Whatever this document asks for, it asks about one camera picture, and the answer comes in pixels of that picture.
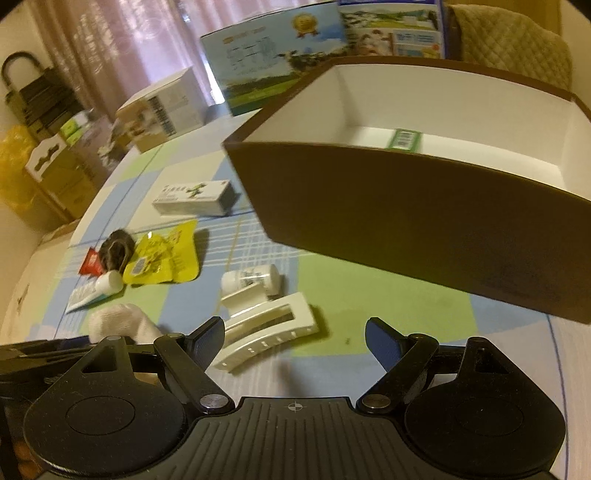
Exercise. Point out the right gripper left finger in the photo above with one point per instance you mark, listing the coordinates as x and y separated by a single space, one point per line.
185 359

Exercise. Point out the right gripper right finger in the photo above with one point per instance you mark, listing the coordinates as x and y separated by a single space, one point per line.
405 360

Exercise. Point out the white plastic hair claw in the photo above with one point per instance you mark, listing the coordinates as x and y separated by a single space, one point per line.
256 329

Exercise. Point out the white sock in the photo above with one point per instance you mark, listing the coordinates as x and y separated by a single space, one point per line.
125 320

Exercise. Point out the yellow snack pouch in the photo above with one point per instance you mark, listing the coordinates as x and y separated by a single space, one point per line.
164 258

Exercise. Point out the white cream tube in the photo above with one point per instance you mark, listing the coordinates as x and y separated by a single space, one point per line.
104 286

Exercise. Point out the white pill bottle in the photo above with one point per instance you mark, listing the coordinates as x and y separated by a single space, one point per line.
251 281

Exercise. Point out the red candy packet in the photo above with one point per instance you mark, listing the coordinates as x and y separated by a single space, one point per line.
91 264

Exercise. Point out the dark brown hair scrunchie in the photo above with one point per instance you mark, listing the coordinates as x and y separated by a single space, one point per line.
116 251

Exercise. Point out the white ointment box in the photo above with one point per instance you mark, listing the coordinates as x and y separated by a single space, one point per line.
201 198

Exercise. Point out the green white medicine box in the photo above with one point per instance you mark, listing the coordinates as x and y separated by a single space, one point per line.
406 140

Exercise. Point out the brown cardboard storage box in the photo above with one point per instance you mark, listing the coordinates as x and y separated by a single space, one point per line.
497 203

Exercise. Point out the brown cardboard hanger box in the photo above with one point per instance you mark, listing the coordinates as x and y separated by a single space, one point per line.
68 177

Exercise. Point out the yellow plastic bag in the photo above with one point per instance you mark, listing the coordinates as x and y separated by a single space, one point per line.
17 188

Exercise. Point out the white beige product box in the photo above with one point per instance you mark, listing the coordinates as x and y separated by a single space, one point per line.
163 111

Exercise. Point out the green tissue packs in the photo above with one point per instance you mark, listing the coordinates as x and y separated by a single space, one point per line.
74 128

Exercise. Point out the black folding cart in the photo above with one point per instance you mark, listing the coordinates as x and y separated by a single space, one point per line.
44 105

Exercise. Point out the light blue milk carton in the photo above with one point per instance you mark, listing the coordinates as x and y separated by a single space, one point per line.
257 59

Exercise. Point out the pink curtain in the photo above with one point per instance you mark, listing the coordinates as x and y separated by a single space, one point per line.
110 50

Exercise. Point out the dark blue milk carton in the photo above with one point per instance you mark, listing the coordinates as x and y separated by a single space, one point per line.
394 28

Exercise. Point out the quilted beige chair cover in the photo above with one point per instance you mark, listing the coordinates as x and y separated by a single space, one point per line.
502 39

